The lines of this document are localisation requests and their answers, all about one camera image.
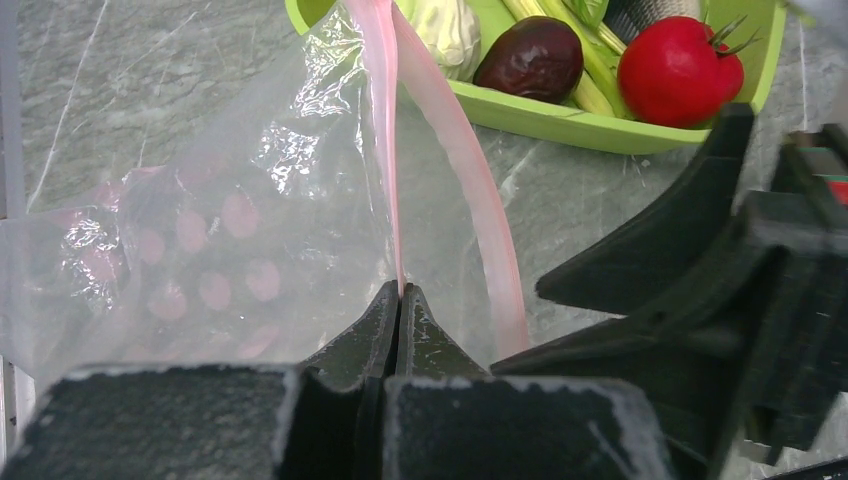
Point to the red toy tomato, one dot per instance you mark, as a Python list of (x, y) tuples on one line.
[(679, 72)]

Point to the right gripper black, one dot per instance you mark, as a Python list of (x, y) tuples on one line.
[(731, 316)]

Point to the grey toy fish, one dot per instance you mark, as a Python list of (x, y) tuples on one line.
[(628, 18)]

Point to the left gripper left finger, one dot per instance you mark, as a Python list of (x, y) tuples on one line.
[(366, 349)]

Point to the clear zip top bag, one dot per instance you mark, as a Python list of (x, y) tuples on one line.
[(346, 166)]

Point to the green toy cabbage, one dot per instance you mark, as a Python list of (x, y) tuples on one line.
[(451, 32)]

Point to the green toy celery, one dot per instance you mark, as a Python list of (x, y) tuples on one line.
[(597, 91)]

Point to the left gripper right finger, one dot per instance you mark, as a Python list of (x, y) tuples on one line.
[(424, 349)]

